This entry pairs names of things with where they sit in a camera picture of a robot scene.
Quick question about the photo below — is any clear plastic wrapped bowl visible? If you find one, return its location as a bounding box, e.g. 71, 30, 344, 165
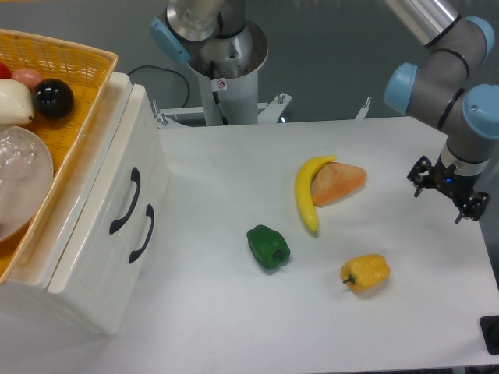
1, 126, 54, 241

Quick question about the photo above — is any pink toy ball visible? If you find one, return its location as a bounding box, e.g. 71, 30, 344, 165
11, 68, 44, 90

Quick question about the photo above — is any black drawer handle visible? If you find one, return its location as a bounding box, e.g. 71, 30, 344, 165
108, 167, 141, 235
128, 203, 156, 264

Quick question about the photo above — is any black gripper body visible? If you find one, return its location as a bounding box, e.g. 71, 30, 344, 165
407, 156, 490, 221

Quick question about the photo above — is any white toy vegetable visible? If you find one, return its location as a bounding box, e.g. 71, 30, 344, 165
1, 79, 34, 126

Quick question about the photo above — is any orange toy bread wedge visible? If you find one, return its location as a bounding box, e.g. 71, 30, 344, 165
312, 162, 367, 207

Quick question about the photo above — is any yellow toy banana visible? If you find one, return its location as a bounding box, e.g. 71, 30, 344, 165
294, 155, 336, 236

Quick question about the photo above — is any green toy bell pepper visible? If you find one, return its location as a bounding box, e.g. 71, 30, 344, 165
246, 224, 291, 270

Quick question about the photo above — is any white metal bracket right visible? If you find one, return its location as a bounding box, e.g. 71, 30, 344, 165
355, 97, 371, 121

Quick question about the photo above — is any red toy tomato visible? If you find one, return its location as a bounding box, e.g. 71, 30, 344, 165
0, 62, 12, 79

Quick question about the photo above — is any black bottom drawer handle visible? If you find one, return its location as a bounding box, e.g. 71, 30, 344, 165
128, 203, 156, 264

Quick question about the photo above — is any white drawer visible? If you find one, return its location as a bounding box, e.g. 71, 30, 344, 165
67, 163, 168, 335
48, 85, 169, 295

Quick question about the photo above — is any black cable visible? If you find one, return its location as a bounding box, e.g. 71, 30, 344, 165
127, 65, 191, 110

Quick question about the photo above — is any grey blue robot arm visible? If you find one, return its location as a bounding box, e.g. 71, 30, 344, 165
150, 1, 498, 221

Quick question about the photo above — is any black corner device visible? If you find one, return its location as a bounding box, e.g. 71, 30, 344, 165
480, 315, 499, 355

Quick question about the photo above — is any black ball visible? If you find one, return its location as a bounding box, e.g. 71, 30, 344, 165
32, 79, 75, 119

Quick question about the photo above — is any yellow toy bell pepper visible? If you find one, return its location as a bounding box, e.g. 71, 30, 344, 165
340, 254, 391, 294

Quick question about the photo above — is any black top drawer handle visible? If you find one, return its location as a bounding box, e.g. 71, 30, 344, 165
108, 167, 141, 235

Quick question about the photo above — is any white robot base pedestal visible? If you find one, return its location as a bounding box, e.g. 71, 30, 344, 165
189, 21, 268, 106

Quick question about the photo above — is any white drawer cabinet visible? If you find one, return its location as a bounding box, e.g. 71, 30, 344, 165
0, 72, 172, 337

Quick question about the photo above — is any yellow woven basket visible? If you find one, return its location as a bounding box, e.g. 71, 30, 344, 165
1, 29, 118, 284

